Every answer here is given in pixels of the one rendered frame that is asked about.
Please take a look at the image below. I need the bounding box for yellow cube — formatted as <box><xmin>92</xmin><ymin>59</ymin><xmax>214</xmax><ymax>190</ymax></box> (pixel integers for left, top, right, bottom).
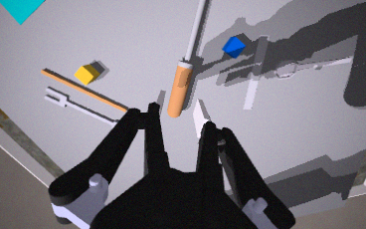
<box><xmin>75</xmin><ymin>64</ymin><xmax>99</xmax><ymax>85</ymax></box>

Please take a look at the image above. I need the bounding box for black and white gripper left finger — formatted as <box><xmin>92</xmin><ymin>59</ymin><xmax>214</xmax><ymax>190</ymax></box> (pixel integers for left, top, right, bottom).
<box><xmin>48</xmin><ymin>90</ymin><xmax>177</xmax><ymax>229</ymax></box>

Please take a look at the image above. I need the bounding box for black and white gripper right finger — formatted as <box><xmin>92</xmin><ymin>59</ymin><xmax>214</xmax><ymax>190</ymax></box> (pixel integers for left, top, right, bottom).
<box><xmin>193</xmin><ymin>99</ymin><xmax>295</xmax><ymax>229</ymax></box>

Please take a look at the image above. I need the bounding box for grey spoon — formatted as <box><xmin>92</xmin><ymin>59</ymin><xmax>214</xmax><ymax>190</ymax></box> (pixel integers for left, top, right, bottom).
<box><xmin>273</xmin><ymin>58</ymin><xmax>351</xmax><ymax>80</ymax></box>

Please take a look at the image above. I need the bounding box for blue cube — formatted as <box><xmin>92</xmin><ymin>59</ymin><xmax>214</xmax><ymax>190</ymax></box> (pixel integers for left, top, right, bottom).
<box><xmin>222</xmin><ymin>37</ymin><xmax>246</xmax><ymax>59</ymax></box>

